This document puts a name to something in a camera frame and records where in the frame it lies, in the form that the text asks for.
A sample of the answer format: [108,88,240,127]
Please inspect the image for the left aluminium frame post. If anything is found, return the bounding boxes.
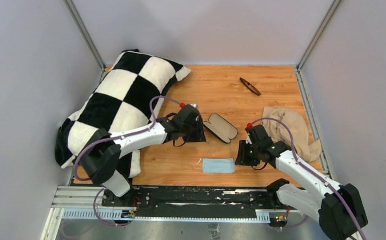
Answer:
[63,0,106,72]

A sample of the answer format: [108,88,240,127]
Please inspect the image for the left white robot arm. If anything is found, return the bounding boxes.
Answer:
[76,104,202,207]

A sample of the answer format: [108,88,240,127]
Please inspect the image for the black glasses case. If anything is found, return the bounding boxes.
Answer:
[203,113,238,144]

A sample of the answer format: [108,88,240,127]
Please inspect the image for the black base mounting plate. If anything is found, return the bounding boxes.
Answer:
[99,185,297,221]

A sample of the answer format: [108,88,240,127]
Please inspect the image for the right aluminium frame post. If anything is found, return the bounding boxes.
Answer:
[297,0,342,70]

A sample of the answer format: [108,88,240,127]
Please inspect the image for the purple cable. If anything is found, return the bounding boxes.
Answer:
[73,96,186,182]
[246,117,367,240]

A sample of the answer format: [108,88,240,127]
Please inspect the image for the beige crumpled cloth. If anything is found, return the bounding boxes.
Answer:
[261,107,322,163]

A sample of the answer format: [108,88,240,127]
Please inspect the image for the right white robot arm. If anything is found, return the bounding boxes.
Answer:
[236,124,368,240]

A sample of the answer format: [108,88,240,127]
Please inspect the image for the aluminium frame post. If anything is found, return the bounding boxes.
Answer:
[63,0,106,72]
[297,0,342,70]

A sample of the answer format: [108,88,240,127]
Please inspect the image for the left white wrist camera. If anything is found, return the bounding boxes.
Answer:
[190,103,198,109]

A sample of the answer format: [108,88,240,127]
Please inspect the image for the light blue cleaning cloth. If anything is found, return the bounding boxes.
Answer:
[202,158,235,174]

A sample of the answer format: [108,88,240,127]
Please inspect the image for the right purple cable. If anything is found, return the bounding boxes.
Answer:
[246,117,367,240]

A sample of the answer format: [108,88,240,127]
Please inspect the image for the dark sunglasses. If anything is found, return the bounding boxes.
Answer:
[239,77,261,96]

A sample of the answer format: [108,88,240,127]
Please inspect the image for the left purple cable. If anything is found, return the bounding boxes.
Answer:
[73,96,186,182]

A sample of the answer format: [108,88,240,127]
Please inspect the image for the black white checkered pillow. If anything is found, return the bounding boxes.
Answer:
[55,49,191,169]

